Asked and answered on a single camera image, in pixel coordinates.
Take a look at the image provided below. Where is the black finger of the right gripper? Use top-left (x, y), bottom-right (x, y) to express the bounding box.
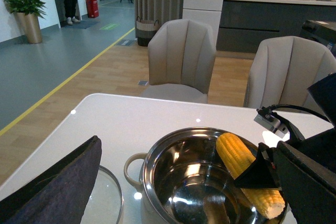
top-left (234, 143), bottom-right (282, 190)

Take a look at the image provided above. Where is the right arm's black gripper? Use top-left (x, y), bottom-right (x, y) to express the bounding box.
top-left (274, 73), bottom-right (335, 148)

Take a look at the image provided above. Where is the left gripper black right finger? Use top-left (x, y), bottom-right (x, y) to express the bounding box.
top-left (274, 141), bottom-right (335, 223)

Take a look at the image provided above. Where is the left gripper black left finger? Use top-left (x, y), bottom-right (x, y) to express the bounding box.
top-left (1, 136), bottom-right (102, 223)

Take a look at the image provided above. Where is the yellow corn cob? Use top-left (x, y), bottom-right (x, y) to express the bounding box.
top-left (216, 132), bottom-right (285, 219)

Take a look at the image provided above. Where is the glass pot lid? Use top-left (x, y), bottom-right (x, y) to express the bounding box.
top-left (81, 166), bottom-right (123, 223)

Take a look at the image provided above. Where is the white electric cooking pot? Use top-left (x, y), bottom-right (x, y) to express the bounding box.
top-left (125, 127), bottom-right (286, 223)

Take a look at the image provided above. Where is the right beige chair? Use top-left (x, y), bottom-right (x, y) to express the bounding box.
top-left (244, 36), bottom-right (335, 113)

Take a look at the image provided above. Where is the beige chair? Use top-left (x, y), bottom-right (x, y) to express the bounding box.
top-left (140, 19), bottom-right (216, 103)
top-left (244, 36), bottom-right (335, 113)

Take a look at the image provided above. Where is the left beige chair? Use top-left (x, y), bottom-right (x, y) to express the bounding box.
top-left (140, 19), bottom-right (216, 103)

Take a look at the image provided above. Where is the dark kitchen counter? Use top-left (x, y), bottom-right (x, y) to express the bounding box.
top-left (216, 0), bottom-right (335, 53)

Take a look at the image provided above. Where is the woven laundry basket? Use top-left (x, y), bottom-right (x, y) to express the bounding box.
top-left (135, 16), bottom-right (159, 47)

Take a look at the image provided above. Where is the potted green plant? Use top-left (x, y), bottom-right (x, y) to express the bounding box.
top-left (4, 0), bottom-right (46, 44)

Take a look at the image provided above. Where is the red bin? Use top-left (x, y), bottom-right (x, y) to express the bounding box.
top-left (86, 0), bottom-right (99, 18)

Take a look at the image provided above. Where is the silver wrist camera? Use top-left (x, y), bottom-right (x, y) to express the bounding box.
top-left (254, 108), bottom-right (289, 138)

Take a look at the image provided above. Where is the black camera cable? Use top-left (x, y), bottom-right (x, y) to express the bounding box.
top-left (270, 104), bottom-right (332, 124)

